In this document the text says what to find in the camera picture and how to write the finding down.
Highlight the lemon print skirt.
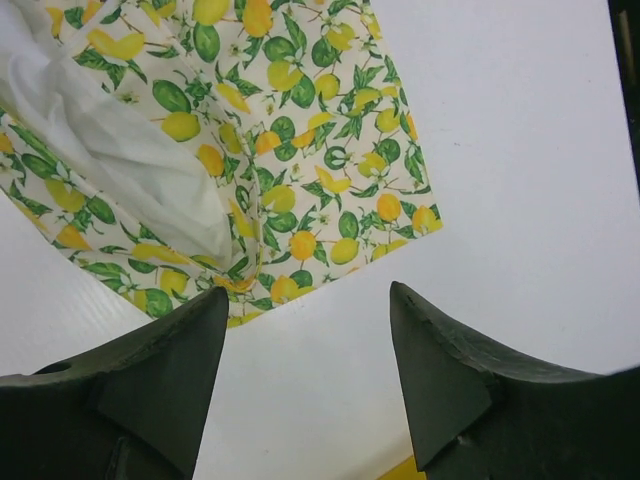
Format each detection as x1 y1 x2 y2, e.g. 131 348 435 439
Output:
1 1 442 327

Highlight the yellow plastic tray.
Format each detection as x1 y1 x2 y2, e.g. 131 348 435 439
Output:
379 456 428 480

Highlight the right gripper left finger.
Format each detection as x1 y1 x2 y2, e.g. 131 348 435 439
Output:
1 287 229 479

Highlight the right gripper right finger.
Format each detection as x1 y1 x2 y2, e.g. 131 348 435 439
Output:
390 282 639 479

